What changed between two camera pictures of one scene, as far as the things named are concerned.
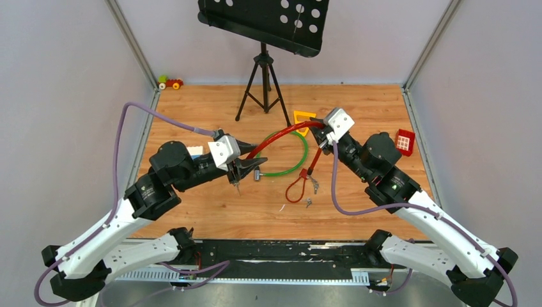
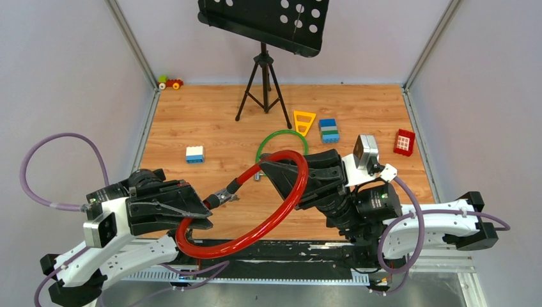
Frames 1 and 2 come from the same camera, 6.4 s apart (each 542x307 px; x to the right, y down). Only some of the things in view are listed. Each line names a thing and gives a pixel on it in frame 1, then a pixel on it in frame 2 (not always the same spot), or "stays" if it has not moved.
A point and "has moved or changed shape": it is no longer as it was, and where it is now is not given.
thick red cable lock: x=317 y=155 -> x=225 y=194
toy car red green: x=163 y=82 stays
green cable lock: x=257 y=174 stays
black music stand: x=298 y=26 stays
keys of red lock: x=236 y=185 has moved or changed shape
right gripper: x=322 y=141 -> x=325 y=180
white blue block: x=195 y=151 stays
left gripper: x=244 y=166 -> x=162 y=204
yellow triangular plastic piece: x=303 y=113 stays
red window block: x=405 y=141 stays
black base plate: x=288 y=258 stays
